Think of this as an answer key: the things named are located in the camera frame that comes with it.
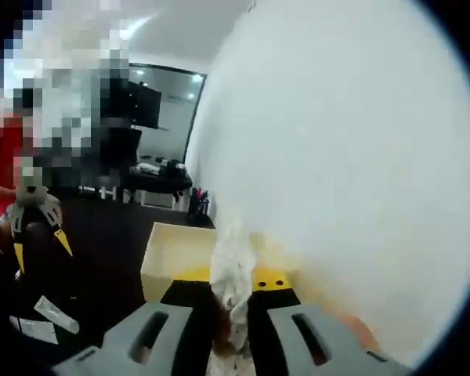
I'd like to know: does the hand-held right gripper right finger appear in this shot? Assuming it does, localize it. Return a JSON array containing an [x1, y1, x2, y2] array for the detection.
[[248, 269, 413, 376]]

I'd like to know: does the black office desk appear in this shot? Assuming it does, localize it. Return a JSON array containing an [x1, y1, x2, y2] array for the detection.
[[122, 166, 193, 205]]

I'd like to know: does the person's right hand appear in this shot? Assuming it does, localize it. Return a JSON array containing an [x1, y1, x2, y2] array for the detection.
[[336, 313, 381, 352]]

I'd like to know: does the cream two-drawer organiser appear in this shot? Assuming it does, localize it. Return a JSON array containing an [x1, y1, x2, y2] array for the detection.
[[139, 221, 221, 306]]

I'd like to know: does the small black box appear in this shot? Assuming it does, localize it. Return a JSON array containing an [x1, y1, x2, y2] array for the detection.
[[160, 159, 187, 174]]

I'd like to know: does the bundle of coloured pens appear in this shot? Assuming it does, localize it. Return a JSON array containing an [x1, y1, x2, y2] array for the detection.
[[189, 186, 211, 205]]

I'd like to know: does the dark framed glass partition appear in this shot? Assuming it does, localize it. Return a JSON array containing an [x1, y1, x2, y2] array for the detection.
[[128, 61, 207, 166]]

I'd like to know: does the black mesh pen holder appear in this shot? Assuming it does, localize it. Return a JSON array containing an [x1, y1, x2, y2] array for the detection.
[[187, 198, 212, 217]]

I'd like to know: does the black monitor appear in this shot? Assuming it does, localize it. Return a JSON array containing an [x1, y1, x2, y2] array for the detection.
[[128, 81, 163, 131]]

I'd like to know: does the white cloth pouch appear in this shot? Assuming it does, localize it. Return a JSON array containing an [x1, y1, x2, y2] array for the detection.
[[210, 217, 260, 376]]

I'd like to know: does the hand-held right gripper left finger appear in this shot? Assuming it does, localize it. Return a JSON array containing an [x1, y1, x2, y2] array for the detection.
[[52, 278, 220, 376]]

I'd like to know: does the dark cosmetic bottle white cap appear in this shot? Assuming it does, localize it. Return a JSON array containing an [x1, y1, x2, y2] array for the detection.
[[21, 219, 60, 284]]

